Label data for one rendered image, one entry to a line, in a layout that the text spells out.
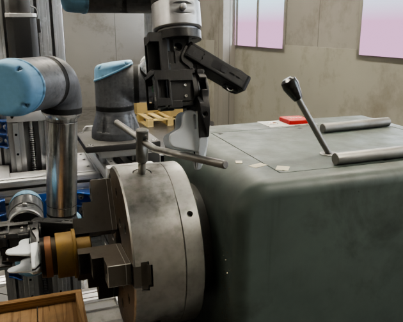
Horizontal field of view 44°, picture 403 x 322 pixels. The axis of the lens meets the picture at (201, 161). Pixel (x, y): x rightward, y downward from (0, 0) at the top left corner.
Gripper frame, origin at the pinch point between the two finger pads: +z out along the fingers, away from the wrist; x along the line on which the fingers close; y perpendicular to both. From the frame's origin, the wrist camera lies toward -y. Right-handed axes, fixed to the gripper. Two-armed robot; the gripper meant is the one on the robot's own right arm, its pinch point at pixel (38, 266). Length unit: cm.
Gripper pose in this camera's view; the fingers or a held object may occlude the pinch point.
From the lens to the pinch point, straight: 94.9
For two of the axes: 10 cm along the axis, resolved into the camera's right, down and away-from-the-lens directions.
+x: 0.0, -9.6, -2.6
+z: 3.2, 2.5, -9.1
